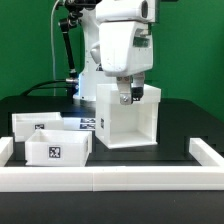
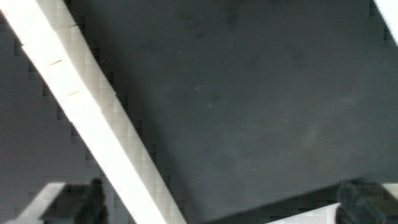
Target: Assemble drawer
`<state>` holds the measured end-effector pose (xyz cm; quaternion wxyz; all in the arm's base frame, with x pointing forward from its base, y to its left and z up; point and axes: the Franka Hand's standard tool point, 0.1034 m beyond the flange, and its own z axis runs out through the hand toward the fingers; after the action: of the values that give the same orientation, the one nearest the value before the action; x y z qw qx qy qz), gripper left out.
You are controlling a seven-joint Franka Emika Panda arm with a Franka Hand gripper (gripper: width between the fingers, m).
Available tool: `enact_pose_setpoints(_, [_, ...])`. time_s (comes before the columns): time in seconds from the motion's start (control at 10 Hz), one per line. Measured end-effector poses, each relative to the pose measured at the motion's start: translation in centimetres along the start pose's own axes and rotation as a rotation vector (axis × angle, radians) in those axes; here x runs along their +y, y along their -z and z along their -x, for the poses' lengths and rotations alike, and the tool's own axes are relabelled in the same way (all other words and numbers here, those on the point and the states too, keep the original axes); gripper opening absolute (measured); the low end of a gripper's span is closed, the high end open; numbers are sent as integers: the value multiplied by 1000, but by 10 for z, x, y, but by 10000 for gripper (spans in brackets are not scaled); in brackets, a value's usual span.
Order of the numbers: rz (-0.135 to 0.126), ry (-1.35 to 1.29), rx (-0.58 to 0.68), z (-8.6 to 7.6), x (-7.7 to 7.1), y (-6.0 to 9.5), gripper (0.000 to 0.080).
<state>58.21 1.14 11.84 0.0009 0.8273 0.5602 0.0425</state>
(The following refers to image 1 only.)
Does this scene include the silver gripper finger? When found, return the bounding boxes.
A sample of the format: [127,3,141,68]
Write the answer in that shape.
[132,72,145,100]
[117,76,132,105]

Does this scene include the white front drawer box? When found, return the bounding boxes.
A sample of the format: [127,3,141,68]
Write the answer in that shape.
[25,130,92,167]

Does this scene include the white marker sheet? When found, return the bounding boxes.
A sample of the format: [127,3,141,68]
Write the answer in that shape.
[63,117,95,130]

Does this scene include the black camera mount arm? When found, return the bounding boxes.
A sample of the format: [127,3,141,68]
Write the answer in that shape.
[56,0,101,83]

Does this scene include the grey cable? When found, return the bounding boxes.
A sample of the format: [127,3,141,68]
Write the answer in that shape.
[49,0,65,98]

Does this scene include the white rear drawer box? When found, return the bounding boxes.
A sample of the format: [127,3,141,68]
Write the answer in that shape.
[12,112,64,142]

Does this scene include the white drawer box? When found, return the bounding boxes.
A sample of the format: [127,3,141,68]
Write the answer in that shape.
[12,112,64,142]
[25,130,92,167]

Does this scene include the white fence frame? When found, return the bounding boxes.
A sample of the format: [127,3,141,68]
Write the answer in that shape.
[0,138,224,192]

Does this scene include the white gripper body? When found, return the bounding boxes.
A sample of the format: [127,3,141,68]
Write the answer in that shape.
[99,21,153,77]

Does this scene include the white drawer cabinet frame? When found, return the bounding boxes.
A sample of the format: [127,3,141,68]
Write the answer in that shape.
[95,84,161,149]

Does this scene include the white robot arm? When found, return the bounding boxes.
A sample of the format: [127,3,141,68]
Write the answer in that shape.
[75,0,159,105]

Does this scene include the black cable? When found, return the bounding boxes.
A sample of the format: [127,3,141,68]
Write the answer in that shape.
[20,79,80,98]

